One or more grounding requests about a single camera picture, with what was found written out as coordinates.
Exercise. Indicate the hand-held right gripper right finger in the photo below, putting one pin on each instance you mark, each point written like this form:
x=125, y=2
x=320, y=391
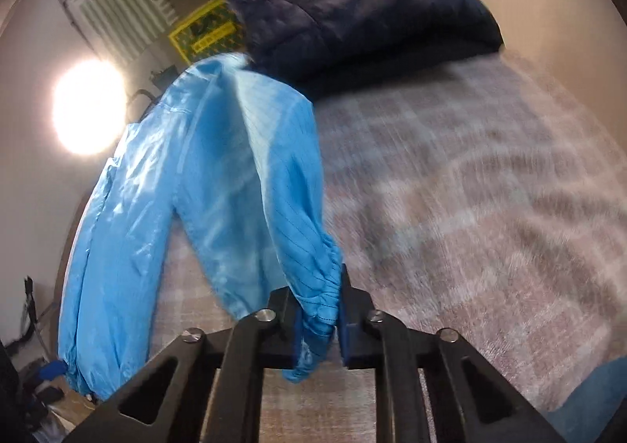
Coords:
x=349, y=340

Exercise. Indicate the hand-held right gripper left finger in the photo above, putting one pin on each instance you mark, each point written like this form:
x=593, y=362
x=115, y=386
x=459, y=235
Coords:
x=281, y=325

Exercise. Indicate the light blue coat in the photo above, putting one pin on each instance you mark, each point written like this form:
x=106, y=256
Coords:
x=210, y=168

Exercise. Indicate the plaid blanket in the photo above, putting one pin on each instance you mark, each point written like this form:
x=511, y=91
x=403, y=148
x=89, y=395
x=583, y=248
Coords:
x=465, y=203

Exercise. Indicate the black and blue device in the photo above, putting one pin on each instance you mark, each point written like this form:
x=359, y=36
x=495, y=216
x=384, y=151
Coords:
x=49, y=369

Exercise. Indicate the small potted plant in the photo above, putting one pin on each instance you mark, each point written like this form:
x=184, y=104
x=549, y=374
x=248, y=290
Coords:
x=160, y=79

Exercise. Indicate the yellow patterned box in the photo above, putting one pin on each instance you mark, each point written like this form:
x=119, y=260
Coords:
x=205, y=34

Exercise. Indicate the navy quilted jacket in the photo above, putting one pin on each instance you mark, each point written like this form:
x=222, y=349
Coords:
x=367, y=16

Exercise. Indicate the green striped wall cloth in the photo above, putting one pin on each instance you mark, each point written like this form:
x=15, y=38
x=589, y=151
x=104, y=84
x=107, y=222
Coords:
x=112, y=7

